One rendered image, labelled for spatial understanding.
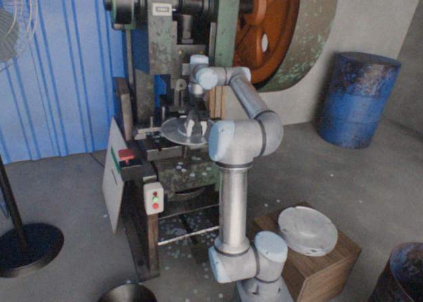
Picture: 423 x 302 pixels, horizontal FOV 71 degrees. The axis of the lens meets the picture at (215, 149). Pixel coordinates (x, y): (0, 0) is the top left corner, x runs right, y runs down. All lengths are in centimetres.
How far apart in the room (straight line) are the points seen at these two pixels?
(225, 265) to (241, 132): 43
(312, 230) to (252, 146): 82
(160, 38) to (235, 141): 62
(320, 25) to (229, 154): 69
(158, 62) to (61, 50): 132
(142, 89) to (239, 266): 104
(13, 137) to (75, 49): 85
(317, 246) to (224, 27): 108
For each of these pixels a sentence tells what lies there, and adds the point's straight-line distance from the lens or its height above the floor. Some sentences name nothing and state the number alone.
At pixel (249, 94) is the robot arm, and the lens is 106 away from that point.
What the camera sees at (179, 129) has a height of 79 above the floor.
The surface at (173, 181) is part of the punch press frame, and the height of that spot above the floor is 56.
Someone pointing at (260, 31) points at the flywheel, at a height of 123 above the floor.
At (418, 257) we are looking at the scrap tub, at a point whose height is 40.
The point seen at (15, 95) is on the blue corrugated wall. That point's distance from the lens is 262.
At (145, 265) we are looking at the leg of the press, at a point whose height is 3.
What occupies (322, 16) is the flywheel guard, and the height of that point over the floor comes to 134.
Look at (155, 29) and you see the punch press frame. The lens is 128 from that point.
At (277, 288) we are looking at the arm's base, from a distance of 118.
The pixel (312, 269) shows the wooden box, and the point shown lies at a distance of 148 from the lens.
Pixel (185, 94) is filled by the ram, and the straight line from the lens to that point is 140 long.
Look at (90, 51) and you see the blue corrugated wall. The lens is 254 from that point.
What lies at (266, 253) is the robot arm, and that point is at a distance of 103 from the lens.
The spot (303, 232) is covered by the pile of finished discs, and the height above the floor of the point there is 40.
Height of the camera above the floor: 143
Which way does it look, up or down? 30 degrees down
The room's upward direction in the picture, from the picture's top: 6 degrees clockwise
